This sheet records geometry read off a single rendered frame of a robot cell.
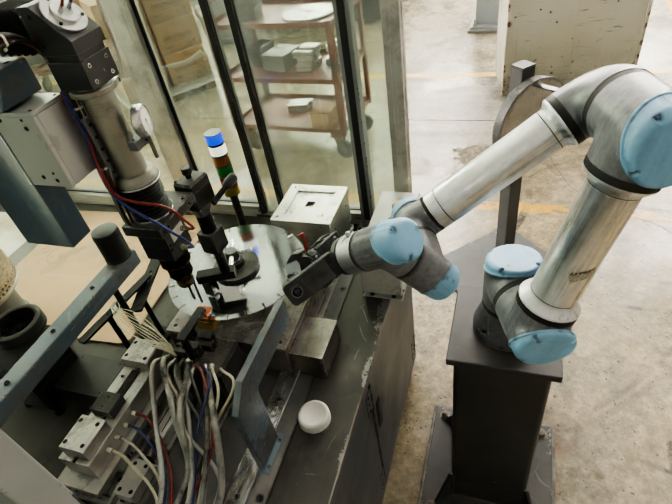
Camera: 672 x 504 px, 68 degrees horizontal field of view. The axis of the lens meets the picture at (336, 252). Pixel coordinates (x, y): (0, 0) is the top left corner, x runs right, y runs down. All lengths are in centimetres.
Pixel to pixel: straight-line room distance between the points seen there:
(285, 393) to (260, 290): 24
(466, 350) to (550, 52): 310
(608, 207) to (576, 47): 327
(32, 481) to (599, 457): 174
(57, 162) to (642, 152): 82
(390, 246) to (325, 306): 57
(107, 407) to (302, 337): 43
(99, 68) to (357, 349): 80
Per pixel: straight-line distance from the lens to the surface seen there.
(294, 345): 117
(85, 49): 81
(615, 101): 84
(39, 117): 83
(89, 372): 133
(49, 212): 95
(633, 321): 240
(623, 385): 218
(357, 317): 129
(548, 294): 96
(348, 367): 120
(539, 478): 190
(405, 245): 78
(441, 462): 189
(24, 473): 54
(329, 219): 136
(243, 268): 118
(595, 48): 413
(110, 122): 84
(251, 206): 169
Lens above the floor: 171
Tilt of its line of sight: 40 degrees down
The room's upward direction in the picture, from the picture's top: 11 degrees counter-clockwise
